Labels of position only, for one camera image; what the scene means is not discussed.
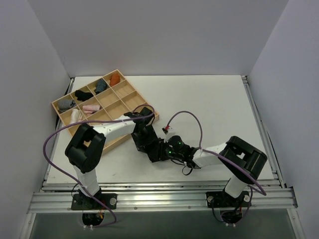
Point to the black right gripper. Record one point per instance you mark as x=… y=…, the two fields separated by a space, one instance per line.
x=156 y=152

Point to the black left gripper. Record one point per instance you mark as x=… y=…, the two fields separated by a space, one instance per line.
x=140 y=140

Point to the black underwear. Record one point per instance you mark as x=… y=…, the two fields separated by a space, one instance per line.
x=156 y=151

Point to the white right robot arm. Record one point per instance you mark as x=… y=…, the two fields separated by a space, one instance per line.
x=244 y=161

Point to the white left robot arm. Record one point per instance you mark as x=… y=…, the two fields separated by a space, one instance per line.
x=85 y=148

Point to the wooden compartment tray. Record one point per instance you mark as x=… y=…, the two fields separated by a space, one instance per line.
x=100 y=99

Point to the pink rolled sock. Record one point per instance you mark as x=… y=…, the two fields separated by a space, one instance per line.
x=90 y=109

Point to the orange rolled sock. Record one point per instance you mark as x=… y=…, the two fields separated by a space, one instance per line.
x=114 y=79

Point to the dark grey rolled sock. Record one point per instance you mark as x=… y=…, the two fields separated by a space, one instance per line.
x=101 y=86

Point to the white rolled sock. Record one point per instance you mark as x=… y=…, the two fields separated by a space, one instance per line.
x=76 y=116

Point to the black rolled sock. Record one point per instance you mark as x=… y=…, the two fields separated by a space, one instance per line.
x=83 y=96

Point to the grey striped rolled sock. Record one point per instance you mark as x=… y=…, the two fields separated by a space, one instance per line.
x=65 y=104

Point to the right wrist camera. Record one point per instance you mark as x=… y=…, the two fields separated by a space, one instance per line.
x=170 y=134

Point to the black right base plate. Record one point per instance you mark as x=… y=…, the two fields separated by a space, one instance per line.
x=220 y=199

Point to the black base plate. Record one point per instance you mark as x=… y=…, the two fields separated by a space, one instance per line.
x=81 y=202
x=220 y=199

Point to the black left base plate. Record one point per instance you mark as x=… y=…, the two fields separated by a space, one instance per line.
x=81 y=202

